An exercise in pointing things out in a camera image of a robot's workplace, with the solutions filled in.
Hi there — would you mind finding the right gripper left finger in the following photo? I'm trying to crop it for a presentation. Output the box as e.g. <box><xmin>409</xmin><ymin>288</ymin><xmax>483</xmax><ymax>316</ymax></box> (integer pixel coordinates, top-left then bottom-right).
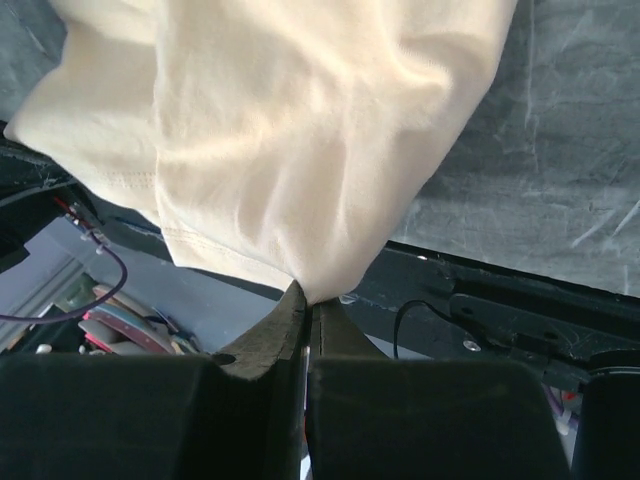
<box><xmin>211</xmin><ymin>281</ymin><xmax>307</xmax><ymax>381</ymax></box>

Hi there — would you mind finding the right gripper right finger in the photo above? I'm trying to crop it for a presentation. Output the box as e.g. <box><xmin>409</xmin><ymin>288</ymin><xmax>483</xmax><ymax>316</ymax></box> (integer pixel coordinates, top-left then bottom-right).
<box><xmin>310</xmin><ymin>299</ymin><xmax>385</xmax><ymax>360</ymax></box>

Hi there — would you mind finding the cream yellow t shirt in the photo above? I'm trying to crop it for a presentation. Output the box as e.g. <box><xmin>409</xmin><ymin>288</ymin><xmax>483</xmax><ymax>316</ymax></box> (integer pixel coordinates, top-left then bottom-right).
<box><xmin>5</xmin><ymin>1</ymin><xmax>516</xmax><ymax>303</ymax></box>

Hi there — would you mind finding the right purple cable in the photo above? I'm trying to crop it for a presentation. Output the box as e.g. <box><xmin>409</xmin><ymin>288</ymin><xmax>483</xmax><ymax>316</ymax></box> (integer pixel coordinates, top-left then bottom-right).
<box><xmin>0</xmin><ymin>239</ymin><xmax>129</xmax><ymax>322</ymax></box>

